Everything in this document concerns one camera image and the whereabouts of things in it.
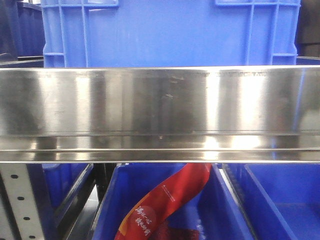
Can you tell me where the blue left lower bin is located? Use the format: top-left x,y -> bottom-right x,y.
42,163 -> 93,226

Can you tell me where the large blue plastic crate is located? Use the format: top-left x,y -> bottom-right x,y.
41,0 -> 301,68

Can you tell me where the red printed snack bag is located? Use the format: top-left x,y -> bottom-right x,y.
114,163 -> 212,240

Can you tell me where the white perforated rack upright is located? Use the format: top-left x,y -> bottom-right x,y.
0,163 -> 45,240

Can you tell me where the blue right lower bin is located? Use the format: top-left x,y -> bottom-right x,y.
223,163 -> 320,240

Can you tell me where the dark blue bin upper left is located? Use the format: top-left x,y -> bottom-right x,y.
0,0 -> 45,63

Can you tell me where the blue centre lower bin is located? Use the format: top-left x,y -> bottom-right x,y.
92,163 -> 253,240

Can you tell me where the stainless steel shelf rail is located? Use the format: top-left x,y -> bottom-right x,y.
0,65 -> 320,164

